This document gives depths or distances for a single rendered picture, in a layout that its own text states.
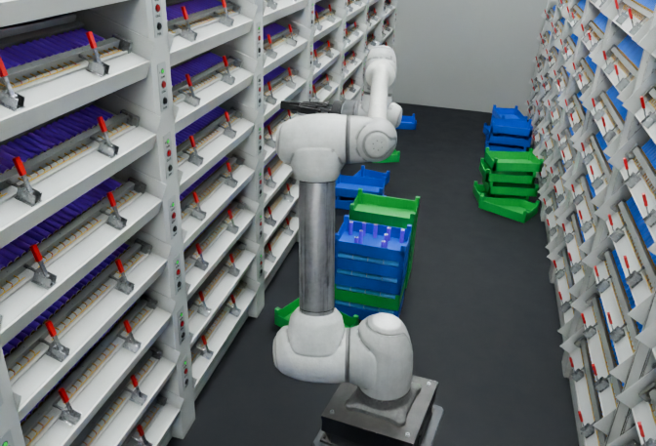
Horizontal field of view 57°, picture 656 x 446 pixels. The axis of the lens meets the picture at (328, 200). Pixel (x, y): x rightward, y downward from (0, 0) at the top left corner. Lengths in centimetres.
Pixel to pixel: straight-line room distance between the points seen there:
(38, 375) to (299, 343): 66
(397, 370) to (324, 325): 24
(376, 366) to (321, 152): 60
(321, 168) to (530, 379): 135
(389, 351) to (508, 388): 89
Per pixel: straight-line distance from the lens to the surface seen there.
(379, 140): 154
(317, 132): 158
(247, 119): 228
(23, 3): 121
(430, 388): 194
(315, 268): 166
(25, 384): 143
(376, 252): 250
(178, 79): 192
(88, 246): 148
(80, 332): 153
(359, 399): 184
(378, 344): 169
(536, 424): 239
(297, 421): 224
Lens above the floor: 160
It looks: 25 degrees down
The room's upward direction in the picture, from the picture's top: 3 degrees clockwise
